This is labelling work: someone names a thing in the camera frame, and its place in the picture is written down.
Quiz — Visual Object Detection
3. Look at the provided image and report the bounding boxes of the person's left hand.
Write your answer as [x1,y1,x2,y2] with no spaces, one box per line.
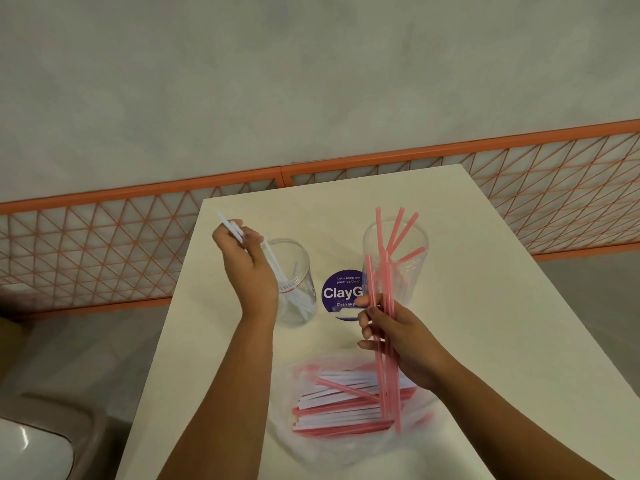
[211,222,281,318]

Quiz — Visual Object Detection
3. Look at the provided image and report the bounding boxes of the person's right hand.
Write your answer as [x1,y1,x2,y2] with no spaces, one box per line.
[356,293,457,391]

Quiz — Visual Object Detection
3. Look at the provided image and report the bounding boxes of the clear jar with white straws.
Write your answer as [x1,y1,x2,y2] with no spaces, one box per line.
[259,238,317,328]

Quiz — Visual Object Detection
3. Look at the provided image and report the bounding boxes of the white drinking straw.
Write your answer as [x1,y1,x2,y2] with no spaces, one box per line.
[215,212,289,283]

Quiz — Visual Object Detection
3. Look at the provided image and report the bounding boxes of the clear jar with pink straws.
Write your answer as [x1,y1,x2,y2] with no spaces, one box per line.
[362,219,430,315]

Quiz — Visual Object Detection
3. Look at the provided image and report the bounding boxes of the clear plastic bag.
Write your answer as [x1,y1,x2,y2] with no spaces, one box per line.
[267,349,441,465]

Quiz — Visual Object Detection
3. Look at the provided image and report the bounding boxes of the bundle of straws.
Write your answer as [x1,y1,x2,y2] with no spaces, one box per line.
[365,254,403,437]

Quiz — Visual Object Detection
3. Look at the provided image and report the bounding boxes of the pink drinking straw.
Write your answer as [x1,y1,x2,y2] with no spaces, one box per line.
[389,212,421,258]
[375,207,389,265]
[385,207,406,255]
[395,246,428,265]

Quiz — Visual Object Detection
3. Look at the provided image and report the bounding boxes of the pile of mixed straws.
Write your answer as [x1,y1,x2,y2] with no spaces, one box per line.
[291,362,419,438]

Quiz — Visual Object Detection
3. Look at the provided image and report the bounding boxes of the person's right forearm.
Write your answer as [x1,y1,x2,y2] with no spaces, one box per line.
[431,358,617,480]

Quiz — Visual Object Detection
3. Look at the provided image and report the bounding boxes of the person's left forearm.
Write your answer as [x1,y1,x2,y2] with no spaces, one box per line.
[156,312,279,480]

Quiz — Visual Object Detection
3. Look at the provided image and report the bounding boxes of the round purple sticker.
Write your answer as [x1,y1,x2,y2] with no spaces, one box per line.
[319,269,369,321]

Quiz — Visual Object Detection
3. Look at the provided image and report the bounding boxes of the orange lattice fence panel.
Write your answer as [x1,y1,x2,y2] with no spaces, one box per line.
[281,119,640,262]
[0,167,286,321]

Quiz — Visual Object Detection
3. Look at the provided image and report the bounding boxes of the brown cardboard box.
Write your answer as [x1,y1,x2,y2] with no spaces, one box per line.
[0,314,31,383]

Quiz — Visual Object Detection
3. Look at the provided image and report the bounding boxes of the beige chair with white seat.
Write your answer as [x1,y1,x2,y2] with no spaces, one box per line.
[0,392,109,480]

